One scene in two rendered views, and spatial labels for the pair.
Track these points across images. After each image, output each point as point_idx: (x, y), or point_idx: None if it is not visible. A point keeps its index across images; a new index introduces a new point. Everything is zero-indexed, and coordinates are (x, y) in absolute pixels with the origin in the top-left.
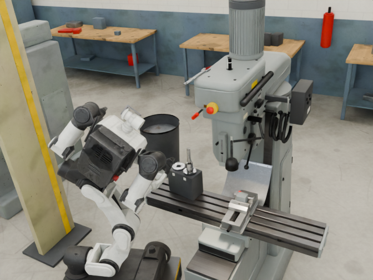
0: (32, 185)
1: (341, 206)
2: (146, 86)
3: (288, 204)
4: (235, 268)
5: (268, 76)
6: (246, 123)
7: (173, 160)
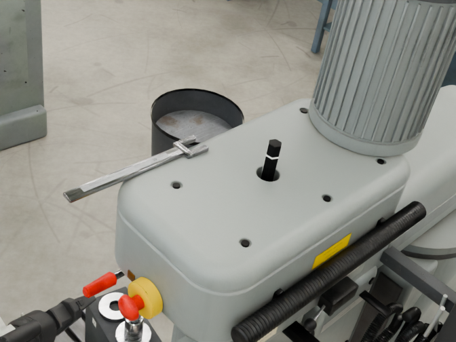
0: None
1: None
2: (244, 3)
3: None
4: None
5: (397, 229)
6: (277, 337)
7: (82, 309)
